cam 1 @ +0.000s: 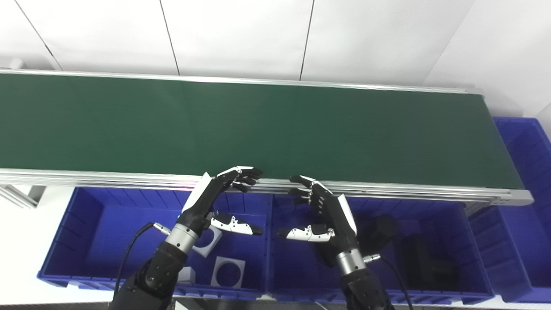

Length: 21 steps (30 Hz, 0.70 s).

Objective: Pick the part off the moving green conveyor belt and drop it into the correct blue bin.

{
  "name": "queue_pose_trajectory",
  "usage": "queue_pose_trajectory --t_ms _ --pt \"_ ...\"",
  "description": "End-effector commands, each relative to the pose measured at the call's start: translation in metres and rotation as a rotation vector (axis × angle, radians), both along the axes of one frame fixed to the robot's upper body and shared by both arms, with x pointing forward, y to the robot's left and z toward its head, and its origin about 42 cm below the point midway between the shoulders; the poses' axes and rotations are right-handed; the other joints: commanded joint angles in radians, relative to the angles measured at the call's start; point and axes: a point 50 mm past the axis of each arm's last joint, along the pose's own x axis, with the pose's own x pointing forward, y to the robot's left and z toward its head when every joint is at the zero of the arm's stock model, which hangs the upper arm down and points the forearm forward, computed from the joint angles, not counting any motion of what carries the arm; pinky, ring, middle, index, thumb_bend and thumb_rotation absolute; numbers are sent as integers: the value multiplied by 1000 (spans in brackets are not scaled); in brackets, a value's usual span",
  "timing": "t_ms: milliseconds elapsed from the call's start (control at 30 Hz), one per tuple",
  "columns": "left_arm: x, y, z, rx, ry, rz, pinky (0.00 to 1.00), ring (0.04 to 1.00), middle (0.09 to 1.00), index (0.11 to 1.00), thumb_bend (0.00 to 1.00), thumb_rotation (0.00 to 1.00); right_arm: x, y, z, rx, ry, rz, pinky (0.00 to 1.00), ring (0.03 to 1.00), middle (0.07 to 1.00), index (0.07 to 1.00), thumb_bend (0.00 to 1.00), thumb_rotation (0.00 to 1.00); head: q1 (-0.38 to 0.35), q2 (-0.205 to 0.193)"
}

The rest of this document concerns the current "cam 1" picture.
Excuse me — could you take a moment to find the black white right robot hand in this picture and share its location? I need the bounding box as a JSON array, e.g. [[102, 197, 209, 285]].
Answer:
[[275, 174, 360, 257]]

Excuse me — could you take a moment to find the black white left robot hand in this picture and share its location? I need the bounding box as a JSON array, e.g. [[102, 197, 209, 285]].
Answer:
[[176, 166, 264, 236]]

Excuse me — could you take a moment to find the white square part with hole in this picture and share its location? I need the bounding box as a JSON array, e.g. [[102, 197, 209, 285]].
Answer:
[[177, 267, 196, 285], [210, 256, 246, 289], [192, 226, 223, 258]]

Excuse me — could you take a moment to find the black cylindrical part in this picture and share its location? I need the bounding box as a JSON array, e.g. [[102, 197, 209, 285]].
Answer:
[[357, 214, 399, 259]]

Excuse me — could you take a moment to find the blue plastic bin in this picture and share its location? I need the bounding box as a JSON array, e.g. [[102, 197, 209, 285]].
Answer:
[[467, 117, 551, 303], [268, 195, 495, 304], [37, 187, 272, 300]]

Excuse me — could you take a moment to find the black block part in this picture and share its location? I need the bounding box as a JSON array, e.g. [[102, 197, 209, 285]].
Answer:
[[400, 237, 459, 291]]

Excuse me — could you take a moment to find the green conveyor belt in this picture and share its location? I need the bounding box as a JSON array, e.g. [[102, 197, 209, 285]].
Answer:
[[0, 73, 525, 190], [0, 69, 534, 207]]

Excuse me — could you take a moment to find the aluminium conveyor leg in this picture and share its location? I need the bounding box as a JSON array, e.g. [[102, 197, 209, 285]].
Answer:
[[0, 184, 47, 209]]

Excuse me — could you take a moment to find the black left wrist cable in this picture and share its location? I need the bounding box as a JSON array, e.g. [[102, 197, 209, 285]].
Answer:
[[113, 222, 170, 302]]

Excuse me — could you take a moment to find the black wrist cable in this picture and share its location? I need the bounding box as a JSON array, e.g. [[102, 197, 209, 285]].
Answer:
[[113, 222, 170, 302], [363, 254, 414, 310]]

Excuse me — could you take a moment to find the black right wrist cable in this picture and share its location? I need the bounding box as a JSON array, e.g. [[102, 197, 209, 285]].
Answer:
[[363, 254, 414, 310]]

